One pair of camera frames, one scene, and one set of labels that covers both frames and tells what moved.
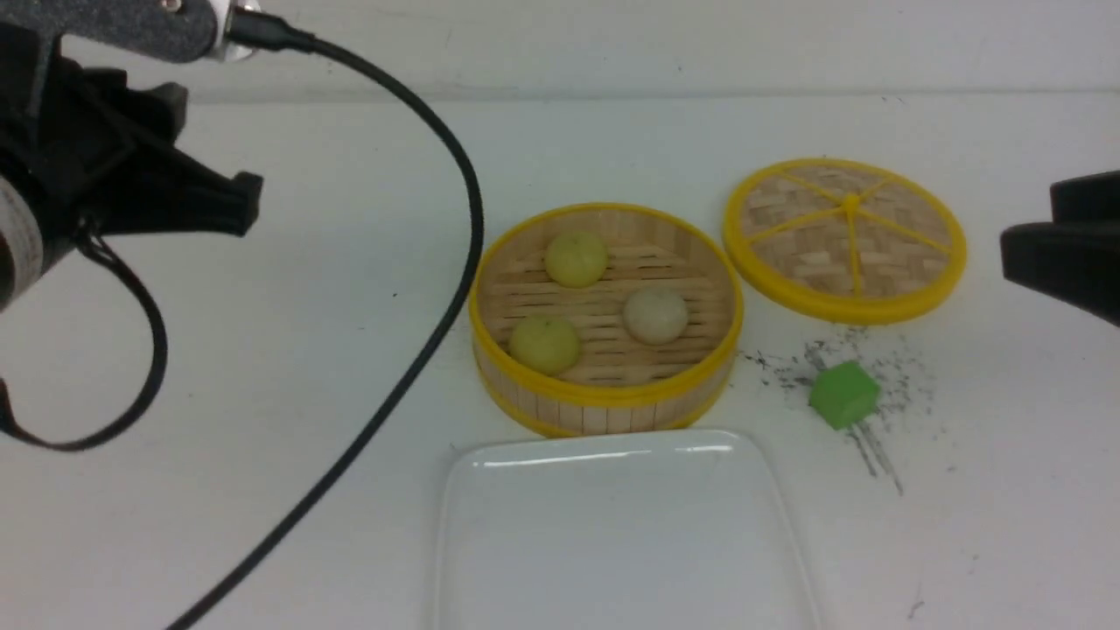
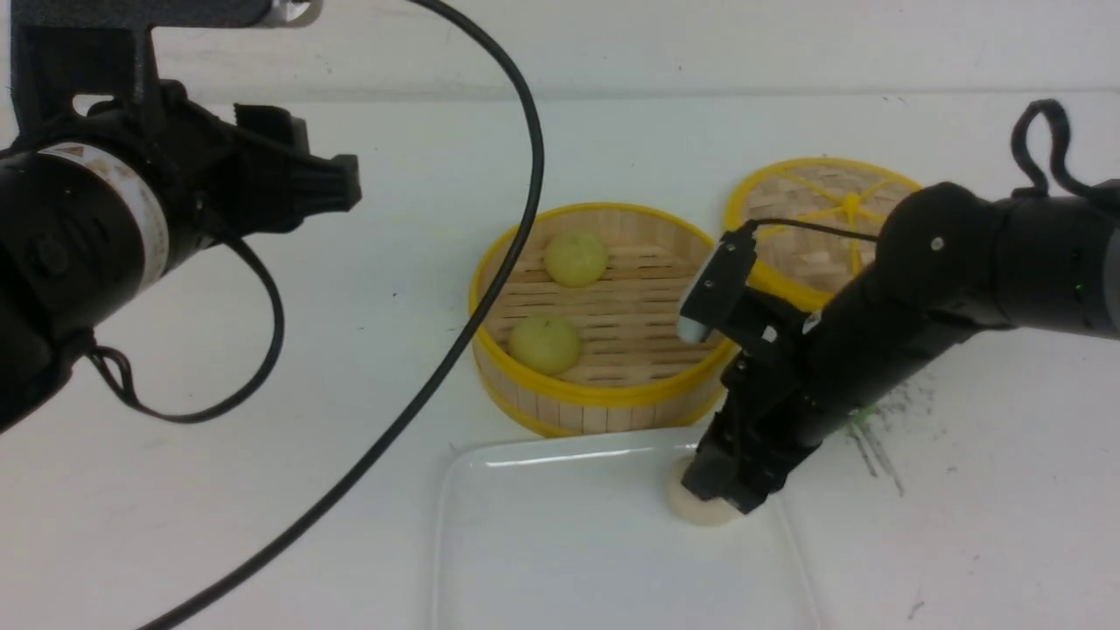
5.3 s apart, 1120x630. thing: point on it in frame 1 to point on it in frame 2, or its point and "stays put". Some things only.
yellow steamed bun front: (544, 345) stays put
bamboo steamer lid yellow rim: (843, 241) stays put
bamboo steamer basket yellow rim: (603, 320) stays put
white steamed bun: (655, 316) to (689, 505)
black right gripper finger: (1078, 261) to (713, 473)
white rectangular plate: (644, 529) stays put
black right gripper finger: (1094, 198) to (753, 482)
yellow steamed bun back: (577, 260) stays put
